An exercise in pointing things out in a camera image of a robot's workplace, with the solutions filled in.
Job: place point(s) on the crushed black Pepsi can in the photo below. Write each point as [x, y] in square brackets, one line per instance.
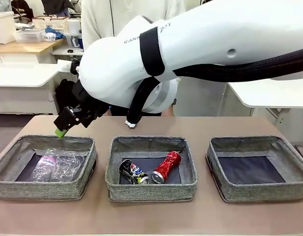
[131, 170]

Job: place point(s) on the person white zip jacket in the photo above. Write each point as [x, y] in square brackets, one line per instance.
[97, 19]

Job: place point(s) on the black backpack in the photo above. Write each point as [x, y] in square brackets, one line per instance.
[64, 93]

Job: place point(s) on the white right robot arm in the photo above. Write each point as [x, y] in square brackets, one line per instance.
[215, 37]

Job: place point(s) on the crushed clear plastic cup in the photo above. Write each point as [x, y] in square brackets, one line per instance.
[68, 164]

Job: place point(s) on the grey fabric basket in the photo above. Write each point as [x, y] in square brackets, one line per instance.
[43, 191]
[151, 194]
[252, 193]

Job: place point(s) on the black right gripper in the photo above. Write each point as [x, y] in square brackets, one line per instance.
[90, 110]

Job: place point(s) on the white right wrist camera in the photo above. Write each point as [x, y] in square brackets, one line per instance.
[64, 66]

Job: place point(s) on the crumpled white paper ball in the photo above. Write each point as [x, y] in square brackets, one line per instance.
[131, 126]

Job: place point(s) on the crushed red soda can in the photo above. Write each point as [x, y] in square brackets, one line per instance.
[166, 168]

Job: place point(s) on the white storage box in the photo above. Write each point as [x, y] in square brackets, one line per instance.
[4, 27]

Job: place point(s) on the light wooden crate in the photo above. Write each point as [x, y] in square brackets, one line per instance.
[50, 23]

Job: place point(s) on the person left hand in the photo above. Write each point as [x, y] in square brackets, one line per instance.
[168, 111]

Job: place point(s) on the orange wrist watch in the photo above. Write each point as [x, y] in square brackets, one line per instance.
[174, 101]

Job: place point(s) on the person black trousers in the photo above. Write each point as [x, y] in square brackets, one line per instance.
[118, 111]

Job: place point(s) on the white shelf table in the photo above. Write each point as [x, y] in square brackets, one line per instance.
[65, 52]

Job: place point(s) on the plastic bottle blue cap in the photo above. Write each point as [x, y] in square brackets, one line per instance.
[44, 167]

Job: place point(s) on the blue cloth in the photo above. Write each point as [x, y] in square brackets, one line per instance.
[58, 34]

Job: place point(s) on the white desk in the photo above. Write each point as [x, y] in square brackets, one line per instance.
[23, 73]

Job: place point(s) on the white plastic mesh basket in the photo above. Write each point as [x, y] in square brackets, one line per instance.
[28, 36]

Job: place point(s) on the large white table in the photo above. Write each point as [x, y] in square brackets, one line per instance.
[264, 96]

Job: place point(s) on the wooden top table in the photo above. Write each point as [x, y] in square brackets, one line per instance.
[23, 48]

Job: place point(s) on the dark blue bottle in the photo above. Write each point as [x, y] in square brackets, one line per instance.
[79, 43]

